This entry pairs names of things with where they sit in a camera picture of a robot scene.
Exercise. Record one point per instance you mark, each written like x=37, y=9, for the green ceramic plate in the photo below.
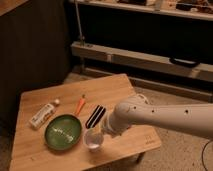
x=63, y=132

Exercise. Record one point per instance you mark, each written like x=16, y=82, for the black handle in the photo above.
x=184, y=64

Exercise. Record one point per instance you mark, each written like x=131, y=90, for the metal vertical pole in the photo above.
x=81, y=37

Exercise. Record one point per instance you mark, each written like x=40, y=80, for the orange carrot toy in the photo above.
x=80, y=105

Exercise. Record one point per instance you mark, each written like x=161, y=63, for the white tube with cap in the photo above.
x=43, y=114

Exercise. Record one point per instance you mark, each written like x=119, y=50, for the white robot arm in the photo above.
x=194, y=119

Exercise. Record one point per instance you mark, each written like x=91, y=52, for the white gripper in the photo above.
x=108, y=125

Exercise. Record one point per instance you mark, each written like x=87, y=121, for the upper wooden shelf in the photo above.
x=153, y=9

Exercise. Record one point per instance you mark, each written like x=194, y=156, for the wooden table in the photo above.
x=30, y=152

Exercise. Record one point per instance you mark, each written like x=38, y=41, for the long white shelf rail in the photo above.
x=155, y=63

